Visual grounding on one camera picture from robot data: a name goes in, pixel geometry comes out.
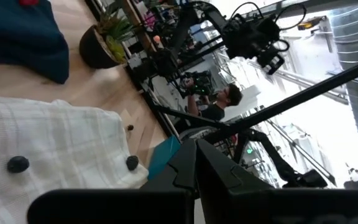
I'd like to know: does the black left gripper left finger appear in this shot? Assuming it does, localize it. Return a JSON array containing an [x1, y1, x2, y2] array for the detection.
[[26, 138, 198, 224]]

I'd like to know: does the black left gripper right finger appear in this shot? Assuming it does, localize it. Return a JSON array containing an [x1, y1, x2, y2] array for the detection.
[[196, 139, 358, 224]]

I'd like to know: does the black toy blackberry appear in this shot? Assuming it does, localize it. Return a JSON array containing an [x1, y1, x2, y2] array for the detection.
[[126, 154, 139, 171], [6, 155, 30, 174]]

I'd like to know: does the teal plastic tupperware container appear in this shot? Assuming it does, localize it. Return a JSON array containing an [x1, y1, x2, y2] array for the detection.
[[147, 135, 182, 181]]

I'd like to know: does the person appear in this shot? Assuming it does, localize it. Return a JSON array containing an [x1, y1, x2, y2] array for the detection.
[[187, 83, 244, 123]]

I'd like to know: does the white plaid dish towel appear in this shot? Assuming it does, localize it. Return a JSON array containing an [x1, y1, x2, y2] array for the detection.
[[0, 95, 150, 224]]

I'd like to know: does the small potted succulent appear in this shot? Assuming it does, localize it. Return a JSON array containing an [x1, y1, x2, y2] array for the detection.
[[78, 9, 136, 70]]

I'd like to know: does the navy blue cloth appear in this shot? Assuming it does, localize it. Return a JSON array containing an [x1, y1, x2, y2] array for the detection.
[[0, 0, 70, 85]]

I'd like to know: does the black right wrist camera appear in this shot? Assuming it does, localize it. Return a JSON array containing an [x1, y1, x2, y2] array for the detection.
[[257, 46, 286, 76]]

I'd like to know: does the black aluminium table frame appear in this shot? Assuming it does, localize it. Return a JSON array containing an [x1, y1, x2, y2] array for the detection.
[[84, 0, 358, 189]]

